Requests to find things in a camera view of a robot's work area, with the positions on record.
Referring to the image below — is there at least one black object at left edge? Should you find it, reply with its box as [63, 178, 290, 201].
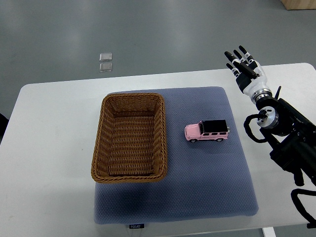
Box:
[0, 114, 9, 141]

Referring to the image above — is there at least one lower floor plate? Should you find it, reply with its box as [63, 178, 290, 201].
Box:
[99, 62, 113, 72]

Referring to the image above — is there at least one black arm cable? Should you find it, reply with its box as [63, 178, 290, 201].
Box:
[243, 114, 268, 143]

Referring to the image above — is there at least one upper floor plate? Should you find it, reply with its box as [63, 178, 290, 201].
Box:
[99, 52, 112, 62]

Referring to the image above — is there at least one blue grey cushion mat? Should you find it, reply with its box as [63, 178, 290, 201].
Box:
[94, 87, 258, 224]

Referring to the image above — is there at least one brown wicker basket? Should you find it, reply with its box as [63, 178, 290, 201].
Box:
[91, 93, 167, 184]

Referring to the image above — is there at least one pink toy car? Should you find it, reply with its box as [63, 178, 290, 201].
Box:
[184, 119, 230, 143]

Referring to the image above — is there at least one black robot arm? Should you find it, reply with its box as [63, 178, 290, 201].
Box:
[254, 89, 316, 187]

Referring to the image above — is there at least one wooden box corner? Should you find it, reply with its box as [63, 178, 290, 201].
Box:
[281, 0, 316, 10]

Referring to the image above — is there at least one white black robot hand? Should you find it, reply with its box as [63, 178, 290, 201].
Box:
[224, 45, 272, 104]

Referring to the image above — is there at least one floor plate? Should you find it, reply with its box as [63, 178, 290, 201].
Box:
[99, 62, 113, 72]
[99, 52, 112, 62]

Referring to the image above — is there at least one white table leg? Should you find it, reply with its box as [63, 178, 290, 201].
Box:
[262, 227, 276, 237]

